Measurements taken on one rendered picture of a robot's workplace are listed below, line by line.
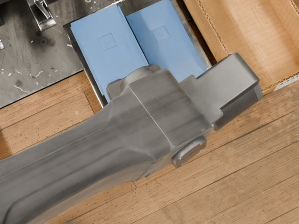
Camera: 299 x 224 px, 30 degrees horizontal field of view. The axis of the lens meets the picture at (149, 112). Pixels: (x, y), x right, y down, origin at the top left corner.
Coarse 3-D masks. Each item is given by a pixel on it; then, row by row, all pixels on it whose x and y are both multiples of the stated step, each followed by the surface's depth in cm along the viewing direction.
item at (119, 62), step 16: (96, 16) 78; (112, 16) 78; (80, 32) 78; (96, 32) 78; (112, 32) 78; (128, 32) 78; (96, 48) 77; (112, 48) 77; (128, 48) 77; (96, 64) 76; (112, 64) 76; (128, 64) 76; (144, 64) 76; (112, 80) 76
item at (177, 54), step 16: (128, 16) 83; (144, 16) 83; (160, 16) 83; (176, 16) 82; (144, 32) 82; (176, 32) 82; (144, 48) 81; (160, 48) 81; (176, 48) 81; (192, 48) 81; (160, 64) 81; (176, 64) 81; (192, 64) 80
